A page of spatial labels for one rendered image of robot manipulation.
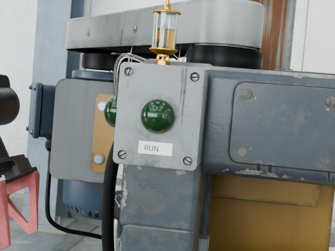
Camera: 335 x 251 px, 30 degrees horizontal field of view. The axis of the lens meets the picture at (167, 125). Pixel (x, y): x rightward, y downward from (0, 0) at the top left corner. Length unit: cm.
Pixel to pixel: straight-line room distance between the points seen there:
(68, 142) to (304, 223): 39
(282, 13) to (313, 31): 472
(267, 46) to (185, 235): 55
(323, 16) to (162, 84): 531
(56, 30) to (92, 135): 461
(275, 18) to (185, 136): 58
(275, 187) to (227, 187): 6
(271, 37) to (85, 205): 42
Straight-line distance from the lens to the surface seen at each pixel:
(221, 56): 70
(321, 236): 90
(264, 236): 90
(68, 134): 102
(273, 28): 109
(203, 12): 72
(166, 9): 62
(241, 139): 59
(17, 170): 80
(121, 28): 89
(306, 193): 84
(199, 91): 54
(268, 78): 59
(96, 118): 99
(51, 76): 559
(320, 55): 580
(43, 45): 563
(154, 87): 54
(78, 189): 106
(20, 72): 617
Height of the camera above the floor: 131
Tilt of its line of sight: 3 degrees down
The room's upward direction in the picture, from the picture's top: 5 degrees clockwise
